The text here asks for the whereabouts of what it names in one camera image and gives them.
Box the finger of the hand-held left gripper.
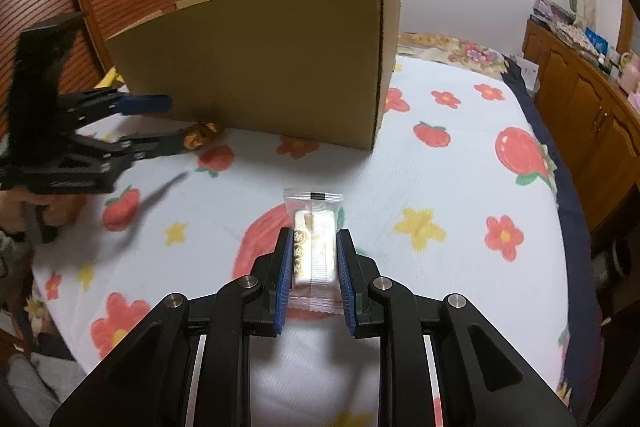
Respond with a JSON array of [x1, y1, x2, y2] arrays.
[[75, 127, 193, 160], [57, 88, 173, 128]]

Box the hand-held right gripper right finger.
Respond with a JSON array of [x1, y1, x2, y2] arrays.
[[336, 229, 576, 427]]

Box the brown cardboard box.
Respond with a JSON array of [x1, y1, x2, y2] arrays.
[[105, 0, 402, 152]]

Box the white floral blanket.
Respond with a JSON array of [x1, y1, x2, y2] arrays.
[[30, 52, 603, 427]]

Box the blue box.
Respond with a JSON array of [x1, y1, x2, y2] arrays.
[[585, 28, 609, 53]]

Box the golden snack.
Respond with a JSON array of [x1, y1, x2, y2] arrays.
[[182, 121, 224, 152]]

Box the white candy packet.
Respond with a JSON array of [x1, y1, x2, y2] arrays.
[[283, 188, 346, 320]]

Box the grey cloth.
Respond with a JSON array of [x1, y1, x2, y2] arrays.
[[7, 349, 88, 427]]

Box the patterned bags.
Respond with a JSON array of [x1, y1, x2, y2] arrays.
[[532, 0, 577, 28]]

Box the pastel floral quilt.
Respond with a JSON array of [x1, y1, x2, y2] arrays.
[[395, 32, 516, 74]]

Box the person's left hand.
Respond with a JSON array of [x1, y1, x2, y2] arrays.
[[0, 192, 86, 234]]

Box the wooden cabinet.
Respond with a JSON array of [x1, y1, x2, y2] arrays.
[[522, 19, 640, 235]]

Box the white box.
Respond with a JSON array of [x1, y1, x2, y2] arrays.
[[515, 57, 540, 90]]

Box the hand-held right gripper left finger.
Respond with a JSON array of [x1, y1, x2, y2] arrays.
[[50, 227, 296, 427]]

